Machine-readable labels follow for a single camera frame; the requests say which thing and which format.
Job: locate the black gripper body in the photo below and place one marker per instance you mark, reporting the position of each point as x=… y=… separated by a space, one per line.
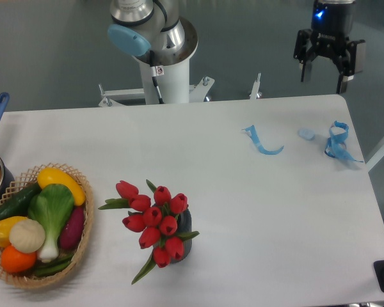
x=328 y=36

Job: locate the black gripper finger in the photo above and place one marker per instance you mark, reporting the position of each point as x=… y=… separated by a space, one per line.
x=306 y=67
x=346 y=73

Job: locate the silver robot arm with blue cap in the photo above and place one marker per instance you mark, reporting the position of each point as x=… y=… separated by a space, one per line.
x=154 y=33

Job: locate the dark grey ribbed vase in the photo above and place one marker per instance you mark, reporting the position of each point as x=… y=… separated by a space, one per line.
x=175 y=237

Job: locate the blue crumpled ribbon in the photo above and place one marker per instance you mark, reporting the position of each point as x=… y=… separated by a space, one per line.
x=336 y=144

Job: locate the blue curled tape strip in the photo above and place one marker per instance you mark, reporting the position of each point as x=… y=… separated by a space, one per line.
x=252 y=133

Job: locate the red tulip bouquet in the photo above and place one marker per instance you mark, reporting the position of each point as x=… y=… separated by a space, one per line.
x=142 y=218

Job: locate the green bok choy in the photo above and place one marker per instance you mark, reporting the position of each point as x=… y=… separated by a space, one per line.
x=52 y=208

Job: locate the purple sweet potato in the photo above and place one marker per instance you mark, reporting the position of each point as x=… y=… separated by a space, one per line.
x=72 y=232

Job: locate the green cucumber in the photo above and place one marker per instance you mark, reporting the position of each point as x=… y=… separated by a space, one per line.
x=18 y=203

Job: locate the cream garlic bulb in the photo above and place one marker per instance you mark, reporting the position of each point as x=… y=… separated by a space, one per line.
x=27 y=236

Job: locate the green bean pods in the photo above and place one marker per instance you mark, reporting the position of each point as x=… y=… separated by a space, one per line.
x=53 y=267

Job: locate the woven wicker basket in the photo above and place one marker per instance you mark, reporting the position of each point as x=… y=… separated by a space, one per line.
x=26 y=279

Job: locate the yellow bell pepper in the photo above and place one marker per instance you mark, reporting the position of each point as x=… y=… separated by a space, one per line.
x=5 y=227

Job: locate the orange fruit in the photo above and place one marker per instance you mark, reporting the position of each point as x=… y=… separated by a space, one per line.
x=14 y=261

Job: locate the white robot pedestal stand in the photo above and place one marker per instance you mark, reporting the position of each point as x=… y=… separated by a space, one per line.
x=161 y=85

